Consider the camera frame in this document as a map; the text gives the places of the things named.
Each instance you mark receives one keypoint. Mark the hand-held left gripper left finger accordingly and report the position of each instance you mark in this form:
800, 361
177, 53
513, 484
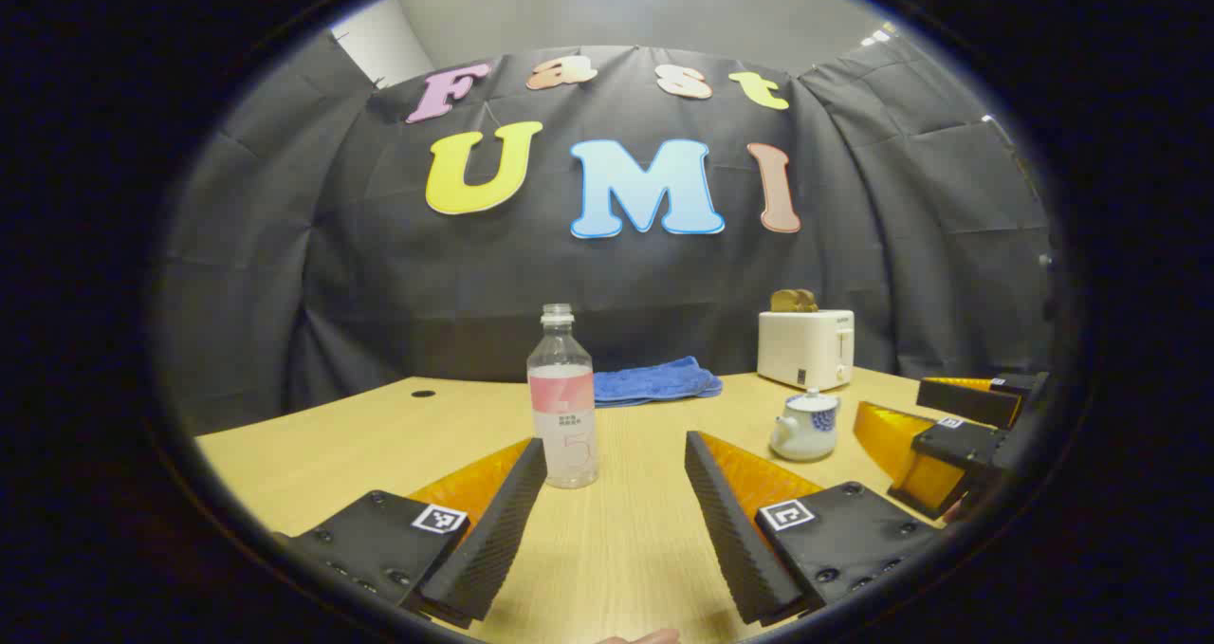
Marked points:
493, 530

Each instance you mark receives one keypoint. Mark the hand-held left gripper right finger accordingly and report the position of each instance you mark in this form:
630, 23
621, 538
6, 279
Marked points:
730, 530

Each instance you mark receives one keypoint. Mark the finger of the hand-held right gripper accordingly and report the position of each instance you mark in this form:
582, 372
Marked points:
967, 402
953, 447

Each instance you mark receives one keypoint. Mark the white teacup with blue print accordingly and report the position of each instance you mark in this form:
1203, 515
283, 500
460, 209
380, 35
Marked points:
801, 440

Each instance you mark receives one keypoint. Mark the clear water bottle pink label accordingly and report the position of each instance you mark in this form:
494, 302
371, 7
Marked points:
561, 407

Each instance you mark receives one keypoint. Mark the blue towel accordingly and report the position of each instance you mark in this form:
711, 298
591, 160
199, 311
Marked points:
654, 383

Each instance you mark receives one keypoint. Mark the white toaster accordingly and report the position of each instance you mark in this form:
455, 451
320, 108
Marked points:
806, 350

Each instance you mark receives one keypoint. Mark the black backdrop cloth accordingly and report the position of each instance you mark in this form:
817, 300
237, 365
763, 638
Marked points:
379, 274

